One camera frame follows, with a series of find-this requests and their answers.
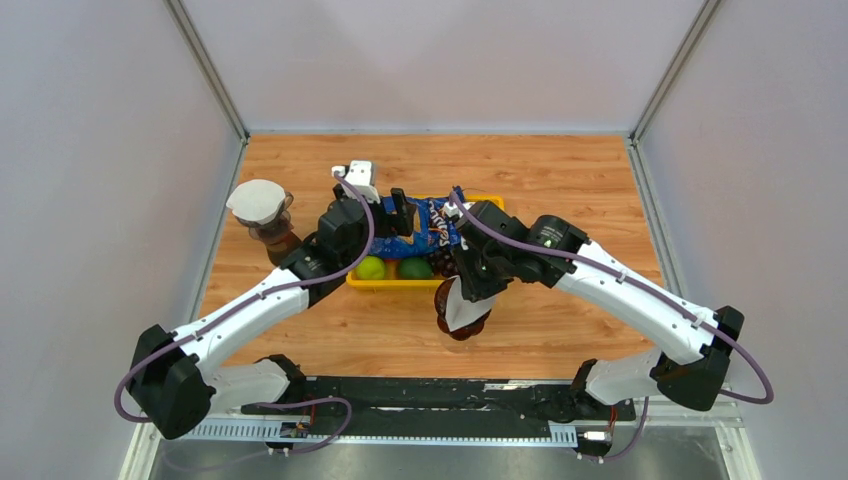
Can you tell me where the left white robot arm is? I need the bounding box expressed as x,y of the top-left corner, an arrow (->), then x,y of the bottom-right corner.
113,180 -> 413,440

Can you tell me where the brown glass cup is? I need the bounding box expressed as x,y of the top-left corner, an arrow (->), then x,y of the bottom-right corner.
263,230 -> 302,266

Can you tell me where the dark grape bunch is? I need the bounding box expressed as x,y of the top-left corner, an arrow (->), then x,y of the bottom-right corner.
425,247 -> 459,278

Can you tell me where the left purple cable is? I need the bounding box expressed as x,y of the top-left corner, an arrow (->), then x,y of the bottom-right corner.
113,173 -> 376,458

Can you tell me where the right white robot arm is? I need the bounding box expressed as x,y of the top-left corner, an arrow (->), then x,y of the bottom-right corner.
434,201 -> 744,418

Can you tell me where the clear glass beaker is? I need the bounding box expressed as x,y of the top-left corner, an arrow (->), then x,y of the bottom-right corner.
441,336 -> 479,355

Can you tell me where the white coffee filter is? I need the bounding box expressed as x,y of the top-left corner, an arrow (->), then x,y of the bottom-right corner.
444,279 -> 496,332
225,179 -> 288,226

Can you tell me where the brown coffee dripper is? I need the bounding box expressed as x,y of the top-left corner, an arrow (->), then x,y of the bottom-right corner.
434,276 -> 493,340

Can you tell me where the yellow-green lime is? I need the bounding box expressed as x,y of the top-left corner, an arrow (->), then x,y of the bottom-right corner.
354,255 -> 388,281

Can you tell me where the yellow plastic tray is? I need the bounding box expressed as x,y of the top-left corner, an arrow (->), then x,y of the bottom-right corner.
345,193 -> 508,292

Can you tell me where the dark green lime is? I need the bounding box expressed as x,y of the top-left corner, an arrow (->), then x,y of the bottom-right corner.
396,257 -> 434,281

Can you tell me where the blue chips bag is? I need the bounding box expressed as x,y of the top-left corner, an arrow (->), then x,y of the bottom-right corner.
369,197 -> 460,259

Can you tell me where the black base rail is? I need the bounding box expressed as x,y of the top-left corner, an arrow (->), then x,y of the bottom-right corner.
240,376 -> 638,439

